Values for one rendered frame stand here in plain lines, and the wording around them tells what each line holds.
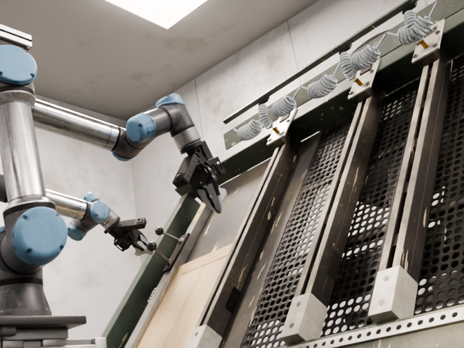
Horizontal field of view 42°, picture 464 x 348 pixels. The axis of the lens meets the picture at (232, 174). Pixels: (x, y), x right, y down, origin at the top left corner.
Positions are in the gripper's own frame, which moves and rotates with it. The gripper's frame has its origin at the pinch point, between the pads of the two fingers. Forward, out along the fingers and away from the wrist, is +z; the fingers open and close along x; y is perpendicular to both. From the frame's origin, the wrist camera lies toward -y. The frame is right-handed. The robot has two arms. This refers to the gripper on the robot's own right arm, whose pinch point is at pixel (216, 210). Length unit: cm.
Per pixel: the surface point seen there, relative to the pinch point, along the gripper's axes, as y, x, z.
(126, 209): 301, 358, -14
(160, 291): 27, 66, 23
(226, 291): 8.5, 17.9, 25.6
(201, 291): 20, 39, 26
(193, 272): 33, 51, 21
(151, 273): 48, 89, 18
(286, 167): 67, 14, 1
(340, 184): 28.5, -24.3, 10.0
